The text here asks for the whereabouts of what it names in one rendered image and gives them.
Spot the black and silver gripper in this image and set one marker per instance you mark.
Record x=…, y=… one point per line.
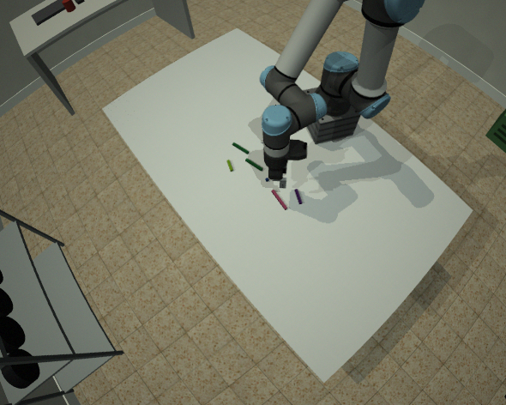
x=295, y=150

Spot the pink rod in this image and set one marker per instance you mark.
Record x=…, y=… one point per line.
x=280, y=201

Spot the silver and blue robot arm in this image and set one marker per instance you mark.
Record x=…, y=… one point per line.
x=340, y=86

